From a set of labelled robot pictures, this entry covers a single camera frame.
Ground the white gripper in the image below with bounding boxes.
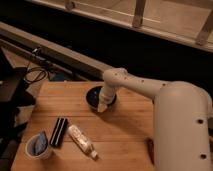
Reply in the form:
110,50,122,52
97,87,115,113

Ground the dark ceramic bowl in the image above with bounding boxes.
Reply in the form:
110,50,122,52
86,86,117,113

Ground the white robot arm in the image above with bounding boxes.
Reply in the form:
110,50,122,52
98,68,213,171

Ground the white tube with cap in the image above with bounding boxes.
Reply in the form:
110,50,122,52
68,125,98,159

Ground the black striped box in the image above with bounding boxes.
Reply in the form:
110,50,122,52
49,118,68,147

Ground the blue packet in cup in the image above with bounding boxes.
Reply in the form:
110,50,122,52
34,132,48,155

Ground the black chair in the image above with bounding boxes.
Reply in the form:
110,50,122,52
0,47,35,158

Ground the black cable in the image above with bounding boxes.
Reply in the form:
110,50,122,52
23,46,54,84

